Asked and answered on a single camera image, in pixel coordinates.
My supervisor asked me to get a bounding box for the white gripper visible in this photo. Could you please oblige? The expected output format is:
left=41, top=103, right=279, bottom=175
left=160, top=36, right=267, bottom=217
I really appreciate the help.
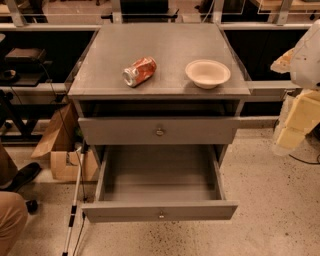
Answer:
left=272, top=89, right=320, bottom=156

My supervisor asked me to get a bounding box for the grey drawer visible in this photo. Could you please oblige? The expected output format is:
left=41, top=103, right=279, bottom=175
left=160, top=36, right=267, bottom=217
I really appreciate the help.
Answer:
left=82, top=145, right=238, bottom=222
left=78, top=117, right=240, bottom=145

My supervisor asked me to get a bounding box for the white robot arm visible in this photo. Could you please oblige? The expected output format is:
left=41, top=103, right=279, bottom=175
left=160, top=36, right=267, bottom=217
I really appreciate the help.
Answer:
left=271, top=20, right=320, bottom=156

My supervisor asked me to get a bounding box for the grey top drawer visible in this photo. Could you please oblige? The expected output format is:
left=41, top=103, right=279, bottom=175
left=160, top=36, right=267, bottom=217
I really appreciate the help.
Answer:
left=78, top=117, right=240, bottom=145

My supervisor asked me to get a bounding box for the grey drawer cabinet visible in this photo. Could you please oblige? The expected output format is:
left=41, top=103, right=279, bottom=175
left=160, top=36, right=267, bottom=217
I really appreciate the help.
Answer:
left=64, top=22, right=252, bottom=204

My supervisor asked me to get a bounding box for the white paper bowl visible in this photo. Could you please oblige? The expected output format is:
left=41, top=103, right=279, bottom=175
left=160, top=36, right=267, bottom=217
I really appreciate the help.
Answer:
left=185, top=59, right=231, bottom=89

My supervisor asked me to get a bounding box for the crushed orange soda can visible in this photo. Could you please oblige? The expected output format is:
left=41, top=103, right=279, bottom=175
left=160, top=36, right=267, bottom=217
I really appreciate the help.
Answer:
left=122, top=56, right=157, bottom=88

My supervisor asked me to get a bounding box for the white and black pole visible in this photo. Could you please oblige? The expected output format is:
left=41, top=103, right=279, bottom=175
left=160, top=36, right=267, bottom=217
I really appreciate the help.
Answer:
left=61, top=143, right=85, bottom=256

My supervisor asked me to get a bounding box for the brown cardboard box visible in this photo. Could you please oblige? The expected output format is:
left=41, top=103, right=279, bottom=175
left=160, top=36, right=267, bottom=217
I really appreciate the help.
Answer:
left=30, top=102, right=100, bottom=183

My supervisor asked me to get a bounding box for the black shoe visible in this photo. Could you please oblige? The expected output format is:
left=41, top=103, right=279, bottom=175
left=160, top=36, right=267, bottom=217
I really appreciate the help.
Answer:
left=6, top=162, right=41, bottom=192

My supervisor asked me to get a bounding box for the black equipment on left shelf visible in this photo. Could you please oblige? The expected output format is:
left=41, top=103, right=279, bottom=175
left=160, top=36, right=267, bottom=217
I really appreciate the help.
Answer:
left=0, top=48, right=52, bottom=87

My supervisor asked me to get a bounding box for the person's tan trouser leg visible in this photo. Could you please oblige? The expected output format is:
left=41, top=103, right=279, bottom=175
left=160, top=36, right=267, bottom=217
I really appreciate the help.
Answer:
left=0, top=192, right=28, bottom=256

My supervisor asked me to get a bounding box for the black cable on floor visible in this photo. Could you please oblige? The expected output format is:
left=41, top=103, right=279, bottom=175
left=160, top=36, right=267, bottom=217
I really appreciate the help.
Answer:
left=273, top=119, right=320, bottom=166

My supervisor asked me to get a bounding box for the grey metal rail frame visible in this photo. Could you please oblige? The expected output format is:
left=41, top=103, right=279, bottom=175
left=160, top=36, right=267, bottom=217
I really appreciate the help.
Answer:
left=0, top=0, right=320, bottom=104

